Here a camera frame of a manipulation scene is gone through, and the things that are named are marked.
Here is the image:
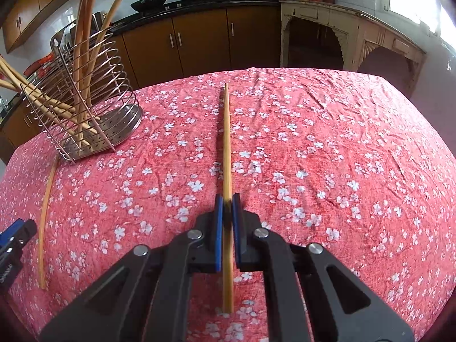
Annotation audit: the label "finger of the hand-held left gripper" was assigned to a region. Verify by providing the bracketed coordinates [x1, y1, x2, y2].
[0, 218, 38, 253]

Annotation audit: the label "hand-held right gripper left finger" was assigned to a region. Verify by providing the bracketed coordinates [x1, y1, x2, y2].
[39, 194, 224, 342]

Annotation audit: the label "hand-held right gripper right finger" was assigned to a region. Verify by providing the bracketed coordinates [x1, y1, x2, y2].
[231, 192, 416, 342]

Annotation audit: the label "metal wire chopstick holder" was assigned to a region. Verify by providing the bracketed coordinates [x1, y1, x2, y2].
[19, 19, 144, 164]

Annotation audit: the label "red floral tablecloth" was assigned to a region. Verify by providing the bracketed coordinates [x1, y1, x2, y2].
[0, 66, 456, 342]

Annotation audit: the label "red plastic item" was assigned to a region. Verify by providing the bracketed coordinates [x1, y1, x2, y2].
[24, 55, 55, 75]

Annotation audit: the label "brown wooden base cabinets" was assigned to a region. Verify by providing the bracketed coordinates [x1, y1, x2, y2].
[0, 5, 283, 157]

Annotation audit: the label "black kitchen countertop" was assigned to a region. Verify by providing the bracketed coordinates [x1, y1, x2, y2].
[0, 0, 282, 115]

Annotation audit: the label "black wok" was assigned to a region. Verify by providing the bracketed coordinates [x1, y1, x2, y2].
[130, 0, 169, 12]

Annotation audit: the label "white carved wooden table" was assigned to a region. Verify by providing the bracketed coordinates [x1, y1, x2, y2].
[280, 0, 427, 96]

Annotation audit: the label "bright window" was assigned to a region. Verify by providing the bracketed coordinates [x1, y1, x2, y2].
[384, 0, 456, 55]

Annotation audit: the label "brown wooden wall cabinets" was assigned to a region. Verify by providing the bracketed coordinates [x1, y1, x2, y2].
[2, 0, 88, 52]

